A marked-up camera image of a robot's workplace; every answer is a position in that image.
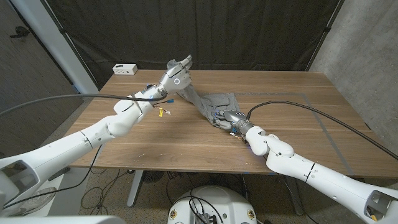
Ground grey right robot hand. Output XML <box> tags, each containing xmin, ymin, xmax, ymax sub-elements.
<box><xmin>214</xmin><ymin>109</ymin><xmax>249</xmax><ymax>131</ymax></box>

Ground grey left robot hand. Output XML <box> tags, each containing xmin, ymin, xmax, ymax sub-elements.
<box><xmin>160</xmin><ymin>54</ymin><xmax>193</xmax><ymax>94</ymax></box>

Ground grey fabric shorts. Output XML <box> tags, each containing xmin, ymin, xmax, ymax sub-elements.
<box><xmin>166</xmin><ymin>58</ymin><xmax>242</xmax><ymax>130</ymax></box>

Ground black backdrop curtain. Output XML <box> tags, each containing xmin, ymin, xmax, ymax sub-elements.
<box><xmin>46</xmin><ymin>0</ymin><xmax>343</xmax><ymax>90</ymax></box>

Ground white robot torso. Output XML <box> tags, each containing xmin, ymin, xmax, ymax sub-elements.
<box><xmin>167</xmin><ymin>185</ymin><xmax>257</xmax><ymax>224</ymax></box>

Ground black round fan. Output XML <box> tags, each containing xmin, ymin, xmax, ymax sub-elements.
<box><xmin>141</xmin><ymin>170</ymin><xmax>165</xmax><ymax>184</ymax></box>

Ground grey table leg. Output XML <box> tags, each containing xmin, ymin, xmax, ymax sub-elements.
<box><xmin>284</xmin><ymin>175</ymin><xmax>305</xmax><ymax>216</ymax></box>
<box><xmin>126</xmin><ymin>169</ymin><xmax>144</xmax><ymax>208</ymax></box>

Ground white pillar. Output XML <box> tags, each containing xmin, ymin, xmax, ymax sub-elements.
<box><xmin>11</xmin><ymin>0</ymin><xmax>100</xmax><ymax>97</ymax></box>

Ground black backdrop stand pole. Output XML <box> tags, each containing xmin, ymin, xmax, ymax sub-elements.
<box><xmin>304</xmin><ymin>0</ymin><xmax>345</xmax><ymax>72</ymax></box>
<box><xmin>40</xmin><ymin>0</ymin><xmax>100</xmax><ymax>91</ymax></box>

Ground dark wood grain door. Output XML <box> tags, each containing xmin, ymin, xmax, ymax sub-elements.
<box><xmin>0</xmin><ymin>0</ymin><xmax>83</xmax><ymax>159</ymax></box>

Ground white floor box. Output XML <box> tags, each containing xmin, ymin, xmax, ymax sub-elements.
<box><xmin>30</xmin><ymin>167</ymin><xmax>91</xmax><ymax>218</ymax></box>

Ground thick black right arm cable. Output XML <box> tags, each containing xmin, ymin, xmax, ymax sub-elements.
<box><xmin>246</xmin><ymin>100</ymin><xmax>398</xmax><ymax>162</ymax></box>

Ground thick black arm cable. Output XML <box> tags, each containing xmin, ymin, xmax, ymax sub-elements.
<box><xmin>0</xmin><ymin>93</ymin><xmax>169</xmax><ymax>118</ymax></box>
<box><xmin>246</xmin><ymin>100</ymin><xmax>398</xmax><ymax>162</ymax></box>

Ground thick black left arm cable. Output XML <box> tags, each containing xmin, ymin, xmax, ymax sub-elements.
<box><xmin>0</xmin><ymin>93</ymin><xmax>169</xmax><ymax>118</ymax></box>

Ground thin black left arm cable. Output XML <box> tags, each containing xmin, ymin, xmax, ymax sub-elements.
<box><xmin>0</xmin><ymin>144</ymin><xmax>104</xmax><ymax>210</ymax></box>

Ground black door handle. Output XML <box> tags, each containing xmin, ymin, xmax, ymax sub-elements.
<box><xmin>9</xmin><ymin>26</ymin><xmax>31</xmax><ymax>39</ymax></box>

